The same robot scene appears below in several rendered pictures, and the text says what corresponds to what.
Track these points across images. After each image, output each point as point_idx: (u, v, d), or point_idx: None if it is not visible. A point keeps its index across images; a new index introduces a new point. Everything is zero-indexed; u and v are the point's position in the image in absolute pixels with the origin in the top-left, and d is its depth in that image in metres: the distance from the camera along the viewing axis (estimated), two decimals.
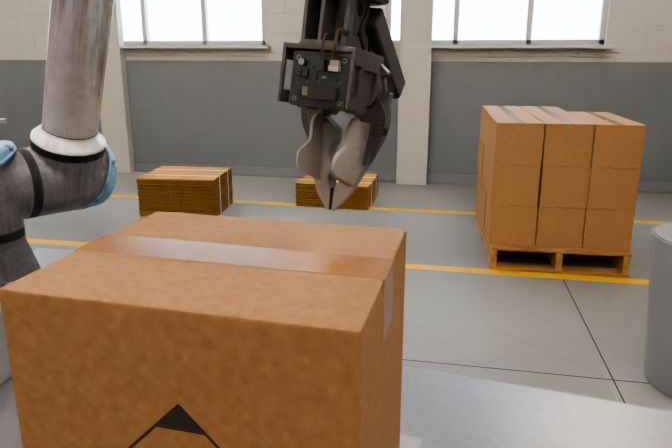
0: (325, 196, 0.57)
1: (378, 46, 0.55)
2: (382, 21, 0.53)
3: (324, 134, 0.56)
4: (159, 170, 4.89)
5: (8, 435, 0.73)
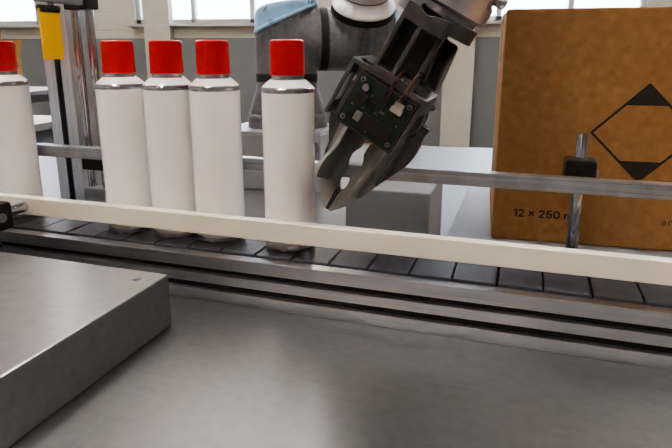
0: (327, 195, 0.57)
1: (436, 78, 0.52)
2: (452, 58, 0.51)
3: (348, 139, 0.55)
4: None
5: None
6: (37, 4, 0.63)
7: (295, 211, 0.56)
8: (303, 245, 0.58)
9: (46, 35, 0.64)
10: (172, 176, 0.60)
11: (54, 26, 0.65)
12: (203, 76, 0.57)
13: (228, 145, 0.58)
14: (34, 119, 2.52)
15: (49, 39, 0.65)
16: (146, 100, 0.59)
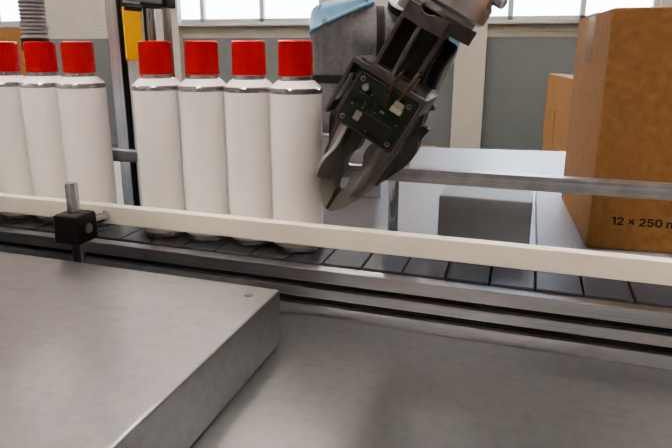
0: (327, 195, 0.57)
1: (436, 78, 0.52)
2: (451, 58, 0.51)
3: (348, 139, 0.55)
4: None
5: (434, 215, 0.88)
6: (121, 2, 0.60)
7: (303, 212, 0.56)
8: (311, 246, 0.57)
9: (129, 35, 0.61)
10: (209, 179, 0.59)
11: (136, 26, 0.62)
12: (238, 77, 0.56)
13: (262, 147, 0.57)
14: None
15: (131, 39, 0.61)
16: (183, 101, 0.58)
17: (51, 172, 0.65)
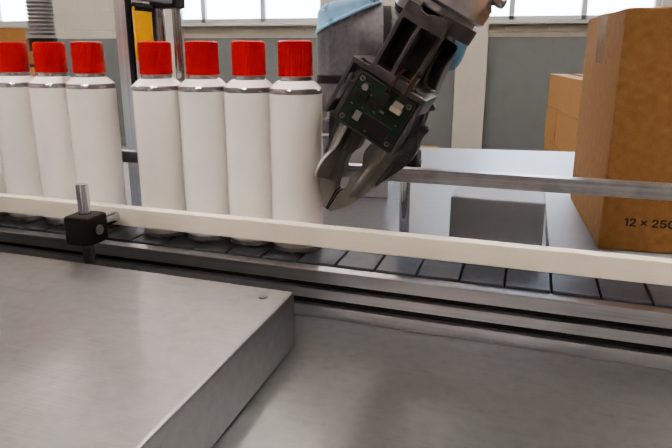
0: (327, 195, 0.57)
1: (436, 77, 0.52)
2: (451, 58, 0.51)
3: (348, 139, 0.55)
4: None
5: (442, 216, 0.88)
6: (131, 2, 0.59)
7: (303, 213, 0.56)
8: (311, 246, 0.57)
9: (139, 35, 0.61)
10: (209, 179, 0.59)
11: (147, 26, 0.62)
12: (238, 77, 0.56)
13: (261, 148, 0.57)
14: None
15: (141, 39, 0.61)
16: (183, 102, 0.58)
17: (60, 173, 0.65)
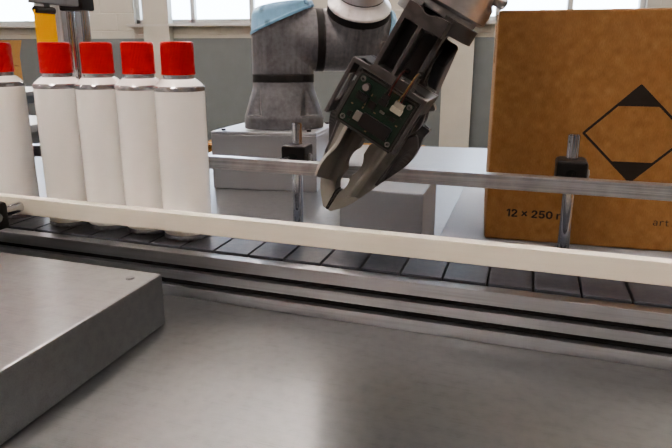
0: (326, 195, 0.57)
1: (436, 78, 0.52)
2: (452, 58, 0.51)
3: (348, 139, 0.55)
4: None
5: None
6: (32, 6, 0.63)
7: (188, 202, 0.60)
8: (197, 234, 0.61)
9: (42, 36, 0.65)
10: (104, 171, 0.63)
11: (50, 28, 0.66)
12: (126, 76, 0.60)
13: (149, 142, 0.61)
14: (33, 119, 2.53)
15: (44, 40, 0.65)
16: (78, 99, 0.62)
17: None
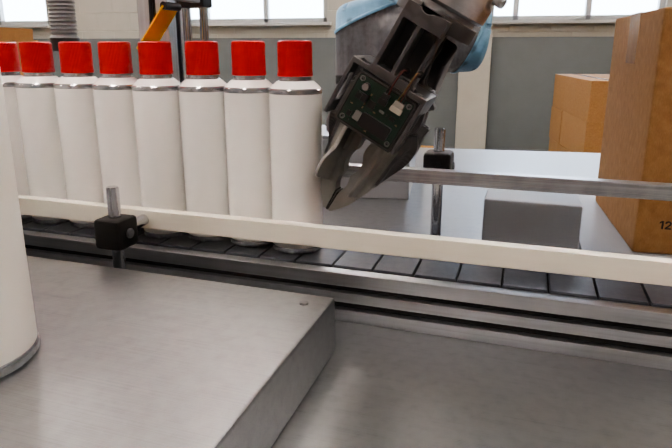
0: (327, 195, 0.57)
1: (435, 77, 0.52)
2: (451, 58, 0.51)
3: (348, 139, 0.55)
4: None
5: (466, 218, 0.87)
6: (163, 1, 0.58)
7: (303, 213, 0.56)
8: (311, 247, 0.57)
9: (153, 29, 0.60)
10: (209, 179, 0.59)
11: (165, 22, 0.61)
12: (237, 77, 0.56)
13: (260, 148, 0.57)
14: None
15: (152, 32, 0.60)
16: (184, 102, 0.58)
17: (86, 175, 0.64)
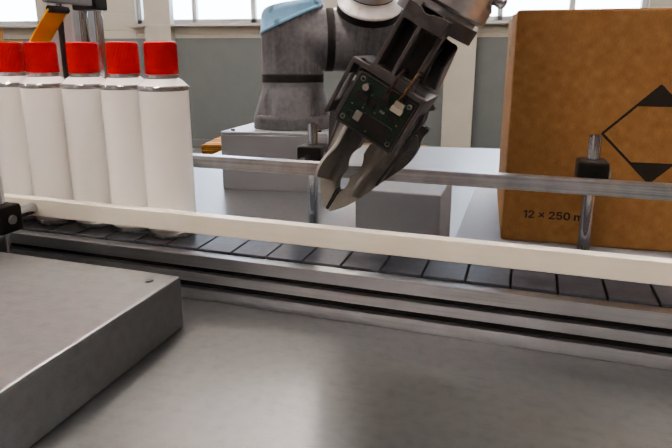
0: (327, 195, 0.57)
1: (436, 77, 0.52)
2: (451, 58, 0.51)
3: (348, 139, 0.55)
4: (219, 139, 5.07)
5: None
6: (48, 5, 0.63)
7: (171, 201, 0.61)
8: (181, 232, 0.62)
9: (41, 30, 0.64)
10: (91, 170, 0.64)
11: (54, 24, 0.65)
12: (111, 75, 0.61)
13: (133, 141, 0.61)
14: None
15: (41, 33, 0.65)
16: (64, 98, 0.62)
17: None
